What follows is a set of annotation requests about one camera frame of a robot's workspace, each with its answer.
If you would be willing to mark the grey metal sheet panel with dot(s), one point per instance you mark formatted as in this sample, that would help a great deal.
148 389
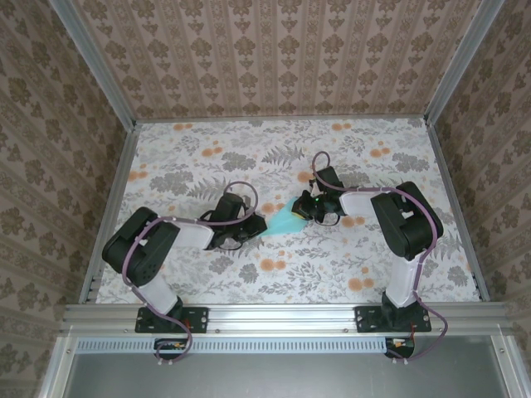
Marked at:
269 377

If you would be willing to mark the black wiring connector box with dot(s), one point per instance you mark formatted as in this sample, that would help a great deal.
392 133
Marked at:
174 350
400 348

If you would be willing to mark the floral patterned table cover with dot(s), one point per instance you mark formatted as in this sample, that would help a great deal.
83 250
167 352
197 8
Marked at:
315 265

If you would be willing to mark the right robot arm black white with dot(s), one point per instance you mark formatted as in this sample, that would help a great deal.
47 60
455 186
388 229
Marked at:
406 232

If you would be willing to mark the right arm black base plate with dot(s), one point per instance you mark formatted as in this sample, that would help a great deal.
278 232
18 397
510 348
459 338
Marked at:
367 319

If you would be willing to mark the slanted aluminium frame post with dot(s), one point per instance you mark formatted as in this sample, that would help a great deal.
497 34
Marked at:
95 62
464 58

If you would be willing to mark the teal square paper sheet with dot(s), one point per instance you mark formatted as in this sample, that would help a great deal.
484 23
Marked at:
282 224

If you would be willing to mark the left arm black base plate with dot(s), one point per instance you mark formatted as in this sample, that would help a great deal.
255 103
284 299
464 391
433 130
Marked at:
199 319

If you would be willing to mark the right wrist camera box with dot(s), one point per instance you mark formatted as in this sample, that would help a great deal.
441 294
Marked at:
314 188

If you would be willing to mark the aluminium table side rail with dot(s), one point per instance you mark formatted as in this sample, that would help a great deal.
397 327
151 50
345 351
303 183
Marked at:
450 186
120 174

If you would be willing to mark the long aluminium base rail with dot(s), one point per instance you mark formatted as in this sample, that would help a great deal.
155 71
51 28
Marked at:
282 317

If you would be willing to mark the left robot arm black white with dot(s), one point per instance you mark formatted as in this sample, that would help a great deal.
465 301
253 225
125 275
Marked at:
137 253

